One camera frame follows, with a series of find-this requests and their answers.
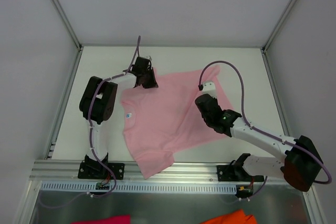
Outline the pink t shirt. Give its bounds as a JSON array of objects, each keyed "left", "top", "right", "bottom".
[{"left": 121, "top": 65, "right": 232, "bottom": 179}]

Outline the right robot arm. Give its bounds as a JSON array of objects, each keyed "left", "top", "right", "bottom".
[{"left": 195, "top": 94, "right": 324, "bottom": 192}]

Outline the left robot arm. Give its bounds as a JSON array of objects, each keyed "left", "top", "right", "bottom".
[{"left": 79, "top": 56, "right": 158, "bottom": 178}]

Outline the orange t shirt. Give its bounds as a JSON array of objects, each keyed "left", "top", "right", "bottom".
[{"left": 203, "top": 210, "right": 257, "bottom": 224}]

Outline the red t shirt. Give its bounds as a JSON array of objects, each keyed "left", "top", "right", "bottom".
[{"left": 71, "top": 215, "right": 131, "bottom": 224}]

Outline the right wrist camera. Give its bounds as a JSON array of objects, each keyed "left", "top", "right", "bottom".
[{"left": 198, "top": 81, "right": 217, "bottom": 99}]

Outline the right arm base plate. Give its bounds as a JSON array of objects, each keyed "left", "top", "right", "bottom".
[{"left": 216, "top": 160, "right": 265, "bottom": 182}]

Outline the left aluminium frame post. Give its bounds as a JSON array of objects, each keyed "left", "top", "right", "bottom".
[{"left": 50, "top": 0, "right": 82, "bottom": 51}]

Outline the aluminium frame post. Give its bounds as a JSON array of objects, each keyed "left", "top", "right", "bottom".
[
  {"left": 261, "top": 0, "right": 298, "bottom": 51},
  {"left": 50, "top": 0, "right": 82, "bottom": 51}
]

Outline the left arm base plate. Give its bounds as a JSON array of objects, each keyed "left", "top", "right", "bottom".
[{"left": 77, "top": 162, "right": 125, "bottom": 180}]

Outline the aluminium mounting rail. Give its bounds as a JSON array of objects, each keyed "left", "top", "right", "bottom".
[{"left": 29, "top": 159, "right": 314, "bottom": 185}]

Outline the slotted cable duct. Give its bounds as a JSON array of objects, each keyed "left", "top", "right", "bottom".
[{"left": 40, "top": 182, "right": 237, "bottom": 195}]

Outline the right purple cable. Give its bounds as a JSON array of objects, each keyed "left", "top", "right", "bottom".
[{"left": 198, "top": 60, "right": 332, "bottom": 185}]

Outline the right aluminium frame post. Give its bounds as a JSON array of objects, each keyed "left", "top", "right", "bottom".
[{"left": 261, "top": 0, "right": 298, "bottom": 51}]

